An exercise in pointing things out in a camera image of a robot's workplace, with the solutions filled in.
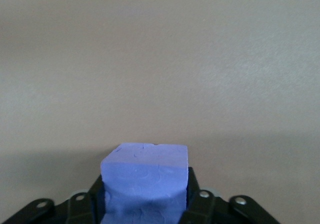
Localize purple foam block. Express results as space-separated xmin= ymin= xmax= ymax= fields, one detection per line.
xmin=99 ymin=142 xmax=189 ymax=224

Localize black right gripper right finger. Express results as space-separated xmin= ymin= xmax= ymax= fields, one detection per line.
xmin=178 ymin=166 xmax=279 ymax=224

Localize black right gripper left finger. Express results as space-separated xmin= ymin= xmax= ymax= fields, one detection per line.
xmin=0 ymin=174 xmax=108 ymax=224

